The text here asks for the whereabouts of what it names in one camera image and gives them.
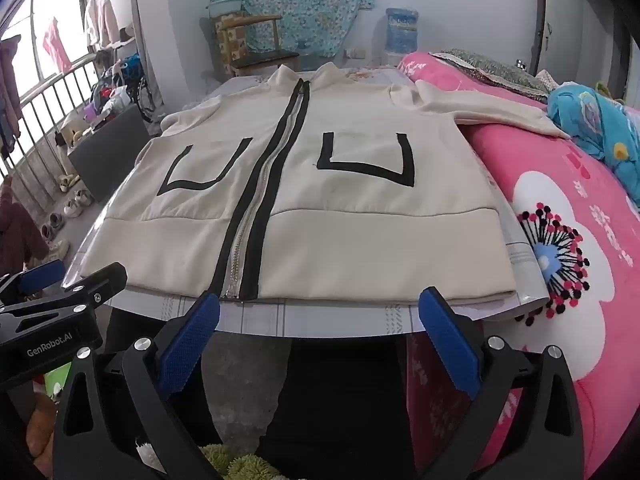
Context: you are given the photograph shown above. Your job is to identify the floral plastic tablecloth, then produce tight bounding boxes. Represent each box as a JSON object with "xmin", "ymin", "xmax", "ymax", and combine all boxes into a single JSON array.
[{"xmin": 62, "ymin": 67, "xmax": 548, "ymax": 338}]

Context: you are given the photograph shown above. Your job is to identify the stack of patterned boxes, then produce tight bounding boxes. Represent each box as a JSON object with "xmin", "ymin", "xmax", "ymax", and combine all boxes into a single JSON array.
[{"xmin": 212, "ymin": 12, "xmax": 251, "ymax": 78}]

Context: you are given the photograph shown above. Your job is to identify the dark grey board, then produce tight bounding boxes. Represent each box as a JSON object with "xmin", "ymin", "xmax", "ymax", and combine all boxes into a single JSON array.
[{"xmin": 67, "ymin": 105, "xmax": 163, "ymax": 203}]

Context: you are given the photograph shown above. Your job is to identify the cream zip jacket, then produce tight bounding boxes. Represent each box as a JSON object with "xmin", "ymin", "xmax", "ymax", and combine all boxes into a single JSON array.
[{"xmin": 80, "ymin": 62, "xmax": 571, "ymax": 306}]

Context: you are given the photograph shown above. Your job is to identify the pile of bags and clutter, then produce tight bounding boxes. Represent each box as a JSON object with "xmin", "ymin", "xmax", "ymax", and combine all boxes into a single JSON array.
[{"xmin": 55, "ymin": 52, "xmax": 156, "ymax": 148}]

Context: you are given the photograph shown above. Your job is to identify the pink floral blanket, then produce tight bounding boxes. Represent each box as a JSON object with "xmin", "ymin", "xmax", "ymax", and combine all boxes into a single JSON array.
[{"xmin": 397, "ymin": 51, "xmax": 640, "ymax": 480}]

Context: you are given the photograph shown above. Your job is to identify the cream hanging garment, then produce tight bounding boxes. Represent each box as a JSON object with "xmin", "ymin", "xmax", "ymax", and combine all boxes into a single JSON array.
[{"xmin": 84, "ymin": 0, "xmax": 121, "ymax": 48}]

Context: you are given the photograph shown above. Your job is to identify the wooden chair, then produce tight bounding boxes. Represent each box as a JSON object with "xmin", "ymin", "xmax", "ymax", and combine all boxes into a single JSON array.
[{"xmin": 215, "ymin": 14, "xmax": 301, "ymax": 78}]

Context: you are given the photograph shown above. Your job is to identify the blue cartoon print quilt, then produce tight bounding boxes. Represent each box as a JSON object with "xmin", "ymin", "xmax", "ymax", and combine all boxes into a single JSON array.
[{"xmin": 547, "ymin": 82, "xmax": 640, "ymax": 206}]

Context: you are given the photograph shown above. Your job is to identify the person's black trousers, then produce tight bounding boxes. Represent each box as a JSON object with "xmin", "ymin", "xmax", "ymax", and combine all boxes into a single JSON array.
[{"xmin": 102, "ymin": 305, "xmax": 416, "ymax": 480}]

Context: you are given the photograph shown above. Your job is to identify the window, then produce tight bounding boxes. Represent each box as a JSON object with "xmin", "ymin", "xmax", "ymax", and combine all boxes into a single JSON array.
[{"xmin": 0, "ymin": 0, "xmax": 83, "ymax": 91}]

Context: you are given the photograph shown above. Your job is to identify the teal floral wall cloth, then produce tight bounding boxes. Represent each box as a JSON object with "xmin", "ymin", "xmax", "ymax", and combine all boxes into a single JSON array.
[{"xmin": 210, "ymin": 0, "xmax": 376, "ymax": 58}]

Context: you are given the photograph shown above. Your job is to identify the green paper bag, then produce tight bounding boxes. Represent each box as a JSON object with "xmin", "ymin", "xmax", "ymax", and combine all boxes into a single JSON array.
[{"xmin": 42, "ymin": 362, "xmax": 71, "ymax": 401}]

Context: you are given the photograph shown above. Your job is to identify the pink hanging garment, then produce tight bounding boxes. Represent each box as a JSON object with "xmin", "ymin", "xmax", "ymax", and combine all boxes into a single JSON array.
[{"xmin": 42, "ymin": 17, "xmax": 73, "ymax": 73}]

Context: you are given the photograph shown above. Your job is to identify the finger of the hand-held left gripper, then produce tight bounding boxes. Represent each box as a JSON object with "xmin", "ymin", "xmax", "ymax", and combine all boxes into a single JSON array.
[
  {"xmin": 0, "ymin": 260, "xmax": 67, "ymax": 306},
  {"xmin": 0, "ymin": 262, "xmax": 128, "ymax": 346}
]

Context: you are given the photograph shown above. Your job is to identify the grey patterned pillow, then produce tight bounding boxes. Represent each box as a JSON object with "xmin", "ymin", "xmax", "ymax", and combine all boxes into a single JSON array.
[{"xmin": 432, "ymin": 49, "xmax": 551, "ymax": 103}]

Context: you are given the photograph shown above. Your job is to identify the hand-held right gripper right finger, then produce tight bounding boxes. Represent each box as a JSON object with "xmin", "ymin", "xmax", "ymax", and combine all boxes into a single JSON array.
[{"xmin": 415, "ymin": 286, "xmax": 586, "ymax": 480}]

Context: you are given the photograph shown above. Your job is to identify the teal plastic basin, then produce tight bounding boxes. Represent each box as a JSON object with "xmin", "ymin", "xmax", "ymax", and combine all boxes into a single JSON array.
[{"xmin": 207, "ymin": 0, "xmax": 246, "ymax": 18}]

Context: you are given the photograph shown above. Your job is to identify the white door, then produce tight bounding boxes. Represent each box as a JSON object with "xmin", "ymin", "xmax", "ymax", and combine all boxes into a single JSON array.
[{"xmin": 535, "ymin": 0, "xmax": 586, "ymax": 81}]

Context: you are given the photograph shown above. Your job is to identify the maroon fleece garment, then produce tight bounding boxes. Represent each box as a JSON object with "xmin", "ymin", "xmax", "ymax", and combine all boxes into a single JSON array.
[{"xmin": 0, "ymin": 182, "xmax": 36, "ymax": 276}]

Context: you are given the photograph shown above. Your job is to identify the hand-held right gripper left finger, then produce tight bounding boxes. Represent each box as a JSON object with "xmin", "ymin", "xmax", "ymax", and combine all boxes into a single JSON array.
[{"xmin": 52, "ymin": 290, "xmax": 226, "ymax": 480}]

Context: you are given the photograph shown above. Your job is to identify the blue water jug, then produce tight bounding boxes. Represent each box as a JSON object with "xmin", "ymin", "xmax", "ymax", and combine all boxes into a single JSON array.
[{"xmin": 385, "ymin": 7, "xmax": 420, "ymax": 56}]

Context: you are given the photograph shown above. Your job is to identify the dark purple hanging garment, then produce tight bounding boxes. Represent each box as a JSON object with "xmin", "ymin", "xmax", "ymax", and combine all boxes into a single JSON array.
[{"xmin": 0, "ymin": 35, "xmax": 23, "ymax": 156}]

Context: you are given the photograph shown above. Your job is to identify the grey shoe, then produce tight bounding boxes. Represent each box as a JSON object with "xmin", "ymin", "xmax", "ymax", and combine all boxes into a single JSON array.
[{"xmin": 40, "ymin": 212, "xmax": 63, "ymax": 241}]

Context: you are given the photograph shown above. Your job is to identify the green fluffy slipper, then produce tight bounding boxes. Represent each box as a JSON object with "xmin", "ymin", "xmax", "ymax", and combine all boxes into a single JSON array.
[{"xmin": 197, "ymin": 442, "xmax": 283, "ymax": 480}]

